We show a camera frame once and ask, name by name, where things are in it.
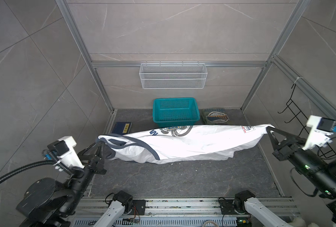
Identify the blue book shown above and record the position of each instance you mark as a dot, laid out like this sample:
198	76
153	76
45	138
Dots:
122	128

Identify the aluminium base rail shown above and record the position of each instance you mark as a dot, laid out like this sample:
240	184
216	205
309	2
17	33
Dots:
186	207

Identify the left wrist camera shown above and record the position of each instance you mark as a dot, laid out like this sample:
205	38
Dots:
63	153

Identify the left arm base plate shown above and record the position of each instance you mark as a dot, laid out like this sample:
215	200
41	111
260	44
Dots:
139	206

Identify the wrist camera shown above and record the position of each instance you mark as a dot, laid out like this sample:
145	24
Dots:
63	153
323	130

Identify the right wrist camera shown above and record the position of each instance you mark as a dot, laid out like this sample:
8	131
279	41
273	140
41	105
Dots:
323	130

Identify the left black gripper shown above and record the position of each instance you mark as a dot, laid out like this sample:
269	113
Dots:
92	161

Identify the green tank top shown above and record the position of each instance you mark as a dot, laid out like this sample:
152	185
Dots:
214	116

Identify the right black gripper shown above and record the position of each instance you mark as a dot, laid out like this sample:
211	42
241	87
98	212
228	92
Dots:
288	139

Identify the white wire mesh shelf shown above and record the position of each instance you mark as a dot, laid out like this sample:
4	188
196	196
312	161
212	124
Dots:
173	76

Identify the teal plastic basket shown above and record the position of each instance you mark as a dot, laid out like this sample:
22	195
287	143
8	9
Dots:
171	112

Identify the white patterned tank top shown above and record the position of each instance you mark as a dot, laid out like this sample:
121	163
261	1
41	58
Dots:
183	143

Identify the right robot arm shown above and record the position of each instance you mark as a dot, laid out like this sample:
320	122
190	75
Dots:
297	151

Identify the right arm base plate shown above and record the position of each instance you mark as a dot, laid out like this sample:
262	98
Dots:
226	206

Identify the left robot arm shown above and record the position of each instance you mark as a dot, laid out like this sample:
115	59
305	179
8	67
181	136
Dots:
47	202

